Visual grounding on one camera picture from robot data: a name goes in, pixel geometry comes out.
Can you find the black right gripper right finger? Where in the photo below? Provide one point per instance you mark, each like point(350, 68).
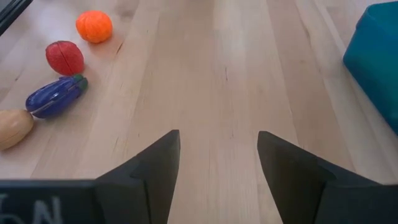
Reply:
point(298, 186)

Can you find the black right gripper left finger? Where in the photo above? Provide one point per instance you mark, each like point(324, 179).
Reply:
point(149, 186)

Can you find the tan toy potato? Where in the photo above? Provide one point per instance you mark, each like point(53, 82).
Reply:
point(14, 127)

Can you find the orange plastic toy orange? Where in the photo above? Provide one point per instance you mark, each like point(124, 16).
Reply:
point(94, 26)

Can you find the purple toy eggplant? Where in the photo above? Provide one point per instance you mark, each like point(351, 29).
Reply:
point(56, 97)

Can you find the teal plastic container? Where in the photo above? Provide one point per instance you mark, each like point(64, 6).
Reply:
point(376, 62)

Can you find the large red toy strawberry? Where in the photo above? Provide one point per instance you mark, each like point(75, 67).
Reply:
point(64, 58)

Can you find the black metal table frame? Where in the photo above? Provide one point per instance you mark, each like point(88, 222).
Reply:
point(9, 12)

